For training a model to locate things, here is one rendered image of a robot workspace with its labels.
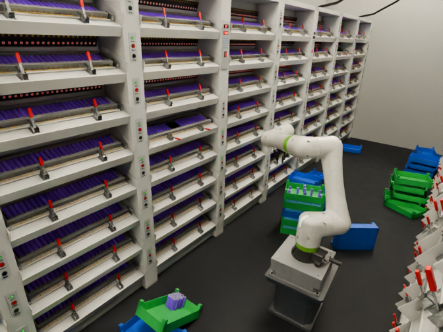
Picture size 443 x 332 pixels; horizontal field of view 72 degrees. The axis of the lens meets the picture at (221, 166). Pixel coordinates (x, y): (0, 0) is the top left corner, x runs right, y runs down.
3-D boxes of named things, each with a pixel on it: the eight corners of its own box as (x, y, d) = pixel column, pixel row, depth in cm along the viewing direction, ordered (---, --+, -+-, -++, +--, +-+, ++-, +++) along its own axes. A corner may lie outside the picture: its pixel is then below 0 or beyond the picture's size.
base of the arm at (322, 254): (343, 263, 160) (346, 253, 158) (333, 278, 150) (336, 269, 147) (298, 242, 175) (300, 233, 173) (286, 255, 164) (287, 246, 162)
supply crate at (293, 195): (323, 193, 248) (324, 184, 245) (324, 205, 230) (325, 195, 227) (285, 187, 255) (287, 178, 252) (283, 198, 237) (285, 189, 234)
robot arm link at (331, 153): (357, 234, 158) (347, 133, 161) (330, 238, 154) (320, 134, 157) (341, 231, 170) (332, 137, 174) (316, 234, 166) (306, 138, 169)
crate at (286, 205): (321, 201, 251) (323, 193, 248) (322, 213, 233) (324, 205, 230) (285, 195, 258) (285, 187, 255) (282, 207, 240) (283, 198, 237)
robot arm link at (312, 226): (328, 250, 160) (335, 219, 153) (302, 254, 156) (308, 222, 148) (315, 236, 171) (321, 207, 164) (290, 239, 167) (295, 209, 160)
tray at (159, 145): (216, 132, 209) (221, 120, 204) (146, 155, 165) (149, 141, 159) (196, 116, 217) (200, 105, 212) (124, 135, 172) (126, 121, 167)
